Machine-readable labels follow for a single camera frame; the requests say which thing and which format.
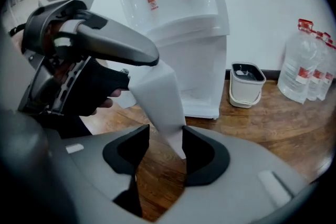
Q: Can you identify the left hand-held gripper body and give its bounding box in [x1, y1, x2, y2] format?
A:
[17, 0, 96, 116]

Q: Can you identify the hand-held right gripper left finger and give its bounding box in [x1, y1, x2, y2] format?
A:
[46, 124, 150, 224]

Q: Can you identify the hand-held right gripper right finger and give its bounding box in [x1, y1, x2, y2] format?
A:
[162, 125, 313, 224]

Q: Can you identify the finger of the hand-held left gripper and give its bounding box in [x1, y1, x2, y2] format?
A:
[53, 23, 161, 67]
[60, 9, 109, 33]

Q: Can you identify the white water dispenser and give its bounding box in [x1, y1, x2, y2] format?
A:
[106, 0, 230, 120]

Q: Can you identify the person's left forearm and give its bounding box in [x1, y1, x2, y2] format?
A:
[10, 31, 27, 53]

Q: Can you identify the small white bucket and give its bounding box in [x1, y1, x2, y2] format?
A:
[229, 61, 267, 109]

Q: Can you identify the person's left hand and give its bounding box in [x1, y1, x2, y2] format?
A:
[77, 59, 131, 116]

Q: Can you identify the person's left leg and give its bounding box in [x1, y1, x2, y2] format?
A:
[43, 110, 93, 140]

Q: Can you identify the white drip tray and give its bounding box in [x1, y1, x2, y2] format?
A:
[145, 14, 229, 47]

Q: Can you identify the clear water bottle red handle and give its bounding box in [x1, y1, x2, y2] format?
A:
[307, 31, 331, 102]
[317, 39, 336, 100]
[277, 18, 322, 104]

